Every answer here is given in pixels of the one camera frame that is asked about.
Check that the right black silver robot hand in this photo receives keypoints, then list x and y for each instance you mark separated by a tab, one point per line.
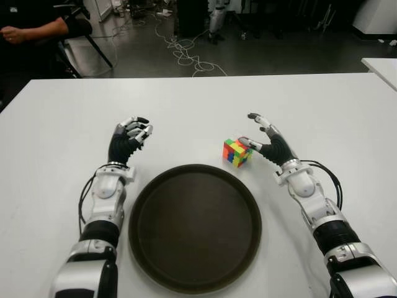
279	149

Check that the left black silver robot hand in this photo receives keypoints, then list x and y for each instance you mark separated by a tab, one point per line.
119	147

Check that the multicoloured Rubik's cube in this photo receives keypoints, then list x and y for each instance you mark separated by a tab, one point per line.
235	153

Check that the right silver black robot arm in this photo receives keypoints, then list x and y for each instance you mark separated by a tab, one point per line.
335	236

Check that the left silver black robot arm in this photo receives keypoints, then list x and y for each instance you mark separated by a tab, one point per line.
102	201

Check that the round dark brown plate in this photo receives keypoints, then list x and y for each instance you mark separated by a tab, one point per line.
195	229

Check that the black office chair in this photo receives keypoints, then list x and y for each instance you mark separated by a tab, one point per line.
79	29

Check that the white side table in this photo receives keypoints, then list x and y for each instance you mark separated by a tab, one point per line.
383	69

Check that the white narrow cabinet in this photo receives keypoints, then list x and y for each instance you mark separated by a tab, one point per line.
104	9

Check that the white humanoid robot legs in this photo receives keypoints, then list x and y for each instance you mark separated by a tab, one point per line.
215	20

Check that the seated person in black shirt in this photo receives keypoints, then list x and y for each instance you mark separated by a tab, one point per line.
31	31

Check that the black cabinet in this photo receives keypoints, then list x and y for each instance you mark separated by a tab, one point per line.
192	17

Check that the white cabinet with dark base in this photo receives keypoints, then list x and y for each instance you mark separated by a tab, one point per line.
376	15

